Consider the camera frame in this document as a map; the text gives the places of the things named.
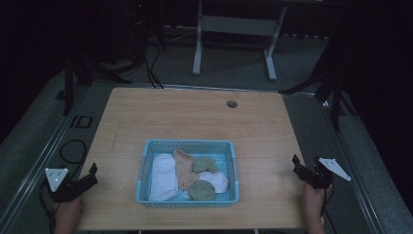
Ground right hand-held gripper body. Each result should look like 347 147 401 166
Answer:
303 156 353 190

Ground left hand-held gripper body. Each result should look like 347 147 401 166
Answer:
44 167 90 204

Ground person's left hand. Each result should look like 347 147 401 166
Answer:
53 194 85 224

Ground person's right hand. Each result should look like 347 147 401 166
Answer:
303 182 333 226

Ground black metal stand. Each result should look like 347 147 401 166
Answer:
55 48 132 117
280 28 359 132

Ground large white sock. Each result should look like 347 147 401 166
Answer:
148 152 180 202

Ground light blue plastic basket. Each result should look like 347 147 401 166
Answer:
134 138 242 209

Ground small white sock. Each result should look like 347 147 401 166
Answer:
182 171 230 200

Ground tan bread-shaped item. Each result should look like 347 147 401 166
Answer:
172 148 200 191

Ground small green sock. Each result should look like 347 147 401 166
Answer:
192 156 219 176

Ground round green sock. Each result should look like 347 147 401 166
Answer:
187 179 217 202

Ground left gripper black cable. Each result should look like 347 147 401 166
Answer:
38 177 56 234

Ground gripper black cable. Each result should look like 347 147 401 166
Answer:
38 177 56 234
319 183 339 234

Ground grey metal floor rail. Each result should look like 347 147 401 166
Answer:
316 94 388 234
0 85 98 233

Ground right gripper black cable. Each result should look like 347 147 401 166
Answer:
319 183 339 234

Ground looped black floor cable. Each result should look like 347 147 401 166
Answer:
58 138 89 180

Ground black hanging cables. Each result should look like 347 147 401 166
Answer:
128 0 167 90

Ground white metal desk frame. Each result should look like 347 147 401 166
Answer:
192 0 289 82

